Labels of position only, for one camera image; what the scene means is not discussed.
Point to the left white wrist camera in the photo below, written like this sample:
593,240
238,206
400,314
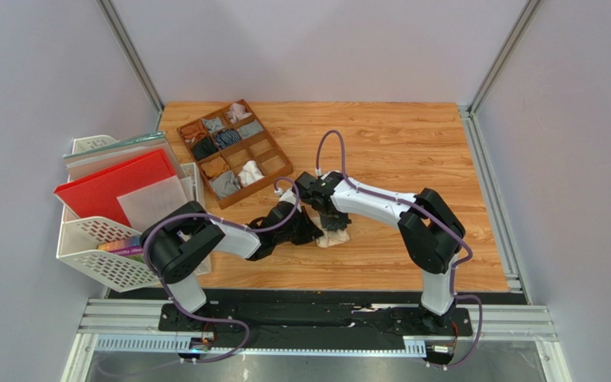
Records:
288,196

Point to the white slotted cable duct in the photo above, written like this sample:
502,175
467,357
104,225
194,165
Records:
265,344

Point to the striped blue rolled cloth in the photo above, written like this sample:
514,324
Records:
227,138

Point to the grey rolled cloth lower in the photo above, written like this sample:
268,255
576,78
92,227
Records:
225,185

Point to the purple book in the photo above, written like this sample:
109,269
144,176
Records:
129,248

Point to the white file rack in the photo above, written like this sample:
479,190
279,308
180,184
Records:
78,247

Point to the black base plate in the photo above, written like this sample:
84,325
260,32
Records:
235,314

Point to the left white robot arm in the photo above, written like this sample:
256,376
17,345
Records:
174,247

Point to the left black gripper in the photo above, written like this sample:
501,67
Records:
310,231

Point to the translucent white folder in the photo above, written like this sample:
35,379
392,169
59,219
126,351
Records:
148,205

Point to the white underwear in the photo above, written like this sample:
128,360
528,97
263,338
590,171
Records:
250,173

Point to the beige boxer shorts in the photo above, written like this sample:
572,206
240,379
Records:
332,238

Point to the black rolled cloth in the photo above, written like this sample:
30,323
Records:
204,148

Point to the grey rolled cloth top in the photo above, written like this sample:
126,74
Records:
213,125

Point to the red folder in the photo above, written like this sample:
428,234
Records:
97,194

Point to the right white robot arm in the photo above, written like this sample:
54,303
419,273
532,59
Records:
431,233

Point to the orange rolled cloth lower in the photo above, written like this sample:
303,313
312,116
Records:
214,168

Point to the orange rolled cloth top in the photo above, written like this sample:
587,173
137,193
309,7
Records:
193,132

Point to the grey folder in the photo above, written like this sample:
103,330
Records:
95,153

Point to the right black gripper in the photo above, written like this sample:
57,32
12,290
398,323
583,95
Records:
331,212

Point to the grey rolled cloth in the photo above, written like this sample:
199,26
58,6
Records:
225,185
250,129
213,125

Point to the grey rolled cloth right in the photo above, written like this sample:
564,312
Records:
250,129

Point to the orange rolled cloth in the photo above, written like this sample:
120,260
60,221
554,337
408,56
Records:
193,132
214,168

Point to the brown compartment organizer box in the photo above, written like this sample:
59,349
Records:
262,148

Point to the pink rolled cloth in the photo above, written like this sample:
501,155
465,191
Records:
237,112

